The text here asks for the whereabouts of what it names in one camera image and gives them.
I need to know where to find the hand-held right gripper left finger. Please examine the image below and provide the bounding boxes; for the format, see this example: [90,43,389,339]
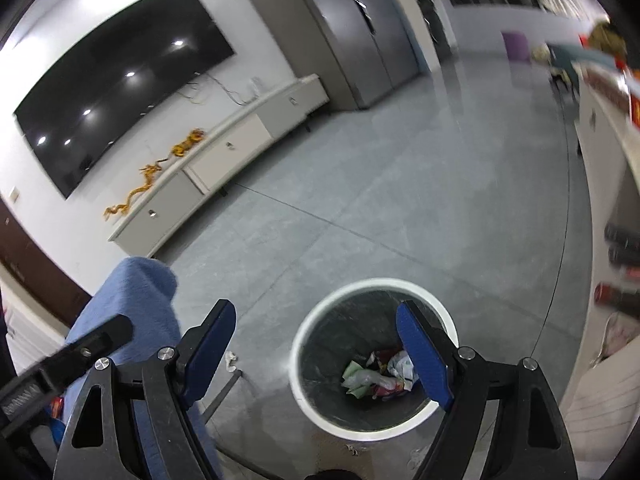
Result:
[52,300,237,480]

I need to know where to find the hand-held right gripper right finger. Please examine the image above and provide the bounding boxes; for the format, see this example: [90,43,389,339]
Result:
[396,301,578,480]

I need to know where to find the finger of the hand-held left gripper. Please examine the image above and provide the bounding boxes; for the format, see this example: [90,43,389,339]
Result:
[15,314,134,386]

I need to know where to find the clear printed plastic bag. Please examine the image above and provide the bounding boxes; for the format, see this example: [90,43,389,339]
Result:
[386,350,416,391]

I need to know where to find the red snack wrapper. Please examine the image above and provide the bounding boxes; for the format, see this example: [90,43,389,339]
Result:
[372,377,406,402]

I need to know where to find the light green wrapper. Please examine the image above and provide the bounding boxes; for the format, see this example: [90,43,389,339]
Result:
[342,360,374,397]

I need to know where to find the grey bin with white rim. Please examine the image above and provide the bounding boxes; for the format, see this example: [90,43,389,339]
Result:
[290,277,459,437]

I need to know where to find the blue fleece blanket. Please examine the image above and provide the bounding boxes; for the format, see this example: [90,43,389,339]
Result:
[49,257,224,480]

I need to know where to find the white floor cupboard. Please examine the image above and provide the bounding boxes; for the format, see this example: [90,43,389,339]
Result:
[0,285,71,376]

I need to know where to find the black bin liner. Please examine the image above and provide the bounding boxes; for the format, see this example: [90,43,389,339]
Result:
[299,287,448,420]

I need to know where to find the brown entrance door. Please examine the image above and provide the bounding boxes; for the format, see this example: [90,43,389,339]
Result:
[0,195,94,329]

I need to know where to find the long golden dragon figurine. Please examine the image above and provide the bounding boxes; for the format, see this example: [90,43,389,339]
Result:
[103,180,152,221]

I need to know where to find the white plastic bag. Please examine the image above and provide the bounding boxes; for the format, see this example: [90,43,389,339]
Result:
[597,310,636,361]

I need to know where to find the white and grey tv cabinet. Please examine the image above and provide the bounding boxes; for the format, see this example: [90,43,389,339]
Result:
[107,74,331,259]

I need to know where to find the golden tiger figurine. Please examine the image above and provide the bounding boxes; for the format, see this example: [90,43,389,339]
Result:
[172,131,207,157]

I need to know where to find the large black television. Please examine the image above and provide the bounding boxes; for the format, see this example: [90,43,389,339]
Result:
[14,0,236,199]

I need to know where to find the marble table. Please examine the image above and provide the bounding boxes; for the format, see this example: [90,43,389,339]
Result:
[557,72,640,461]

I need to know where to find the purple stool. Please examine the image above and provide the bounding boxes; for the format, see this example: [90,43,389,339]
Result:
[501,31,531,64]

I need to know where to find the grey double-door fridge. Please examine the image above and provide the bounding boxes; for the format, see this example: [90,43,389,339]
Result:
[230,0,421,111]

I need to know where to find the blue-grey sofa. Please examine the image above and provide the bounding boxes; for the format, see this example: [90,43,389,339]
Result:
[547,42,619,69]

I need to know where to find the television cables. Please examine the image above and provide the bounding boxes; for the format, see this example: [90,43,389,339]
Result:
[177,72,251,106]

